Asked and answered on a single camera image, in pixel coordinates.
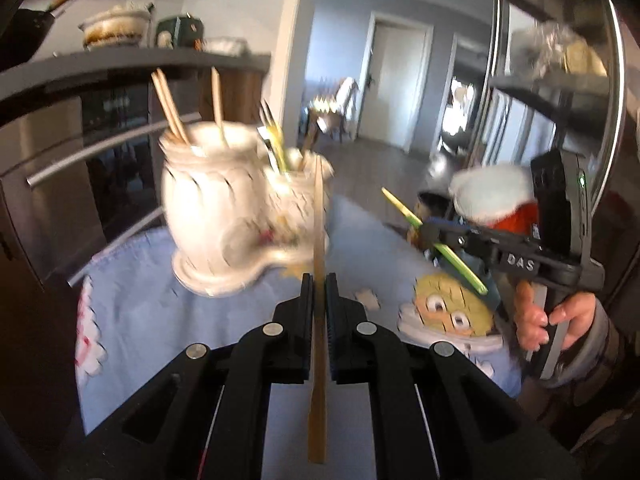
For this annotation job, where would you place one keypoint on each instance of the white stained clay pot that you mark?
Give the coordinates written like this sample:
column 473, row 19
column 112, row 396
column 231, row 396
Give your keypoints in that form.
column 119, row 26

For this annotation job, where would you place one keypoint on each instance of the wooden chair with cloth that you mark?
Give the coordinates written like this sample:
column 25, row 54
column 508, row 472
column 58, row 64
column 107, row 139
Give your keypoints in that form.
column 330, row 113

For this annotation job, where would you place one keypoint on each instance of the right hand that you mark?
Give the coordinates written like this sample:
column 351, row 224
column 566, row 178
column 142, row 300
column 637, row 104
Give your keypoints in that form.
column 578, row 311

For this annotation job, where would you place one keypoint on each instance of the green kitchen appliance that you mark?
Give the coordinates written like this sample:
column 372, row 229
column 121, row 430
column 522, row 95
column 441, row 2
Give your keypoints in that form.
column 180, row 31

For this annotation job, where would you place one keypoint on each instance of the white bowl on counter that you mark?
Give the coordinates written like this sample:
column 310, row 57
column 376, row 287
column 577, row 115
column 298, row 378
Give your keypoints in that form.
column 227, row 46

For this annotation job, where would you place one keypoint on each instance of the black wok wooden handle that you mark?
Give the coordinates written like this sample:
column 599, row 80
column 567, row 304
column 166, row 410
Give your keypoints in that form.
column 25, row 34

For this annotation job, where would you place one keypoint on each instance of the blue cartoon tablecloth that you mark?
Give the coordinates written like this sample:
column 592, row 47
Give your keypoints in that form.
column 134, row 317

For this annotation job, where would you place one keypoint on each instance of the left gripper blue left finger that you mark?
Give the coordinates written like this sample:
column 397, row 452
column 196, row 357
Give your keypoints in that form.
column 305, row 320

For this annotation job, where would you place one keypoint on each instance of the bamboo chopstick in holder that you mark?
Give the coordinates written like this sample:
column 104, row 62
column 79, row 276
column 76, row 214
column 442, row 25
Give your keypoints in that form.
column 217, row 106

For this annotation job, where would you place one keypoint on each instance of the white porcelain double utensil holder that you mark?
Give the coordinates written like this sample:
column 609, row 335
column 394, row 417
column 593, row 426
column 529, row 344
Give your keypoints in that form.
column 231, row 215

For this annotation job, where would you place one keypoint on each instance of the yellow tulip pick green handle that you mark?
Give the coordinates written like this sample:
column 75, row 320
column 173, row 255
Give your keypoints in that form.
column 447, row 252

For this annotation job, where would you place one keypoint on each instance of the stainless steel oven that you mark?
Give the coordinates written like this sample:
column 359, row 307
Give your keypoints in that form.
column 78, row 177

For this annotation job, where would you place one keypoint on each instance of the wooden cabinet door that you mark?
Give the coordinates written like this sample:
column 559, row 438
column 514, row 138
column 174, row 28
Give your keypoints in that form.
column 241, row 92

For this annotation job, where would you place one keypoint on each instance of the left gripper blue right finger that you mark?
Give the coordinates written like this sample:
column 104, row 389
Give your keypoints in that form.
column 333, row 324

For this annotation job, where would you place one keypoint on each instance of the white door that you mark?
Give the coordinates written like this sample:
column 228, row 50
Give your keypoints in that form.
column 393, row 81

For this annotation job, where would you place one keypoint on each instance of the rusty metal can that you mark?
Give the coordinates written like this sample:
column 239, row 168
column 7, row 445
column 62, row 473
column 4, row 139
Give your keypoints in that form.
column 429, row 204

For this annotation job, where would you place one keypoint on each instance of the grey kitchen countertop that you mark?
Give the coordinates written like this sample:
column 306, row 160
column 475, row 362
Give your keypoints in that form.
column 32, row 86

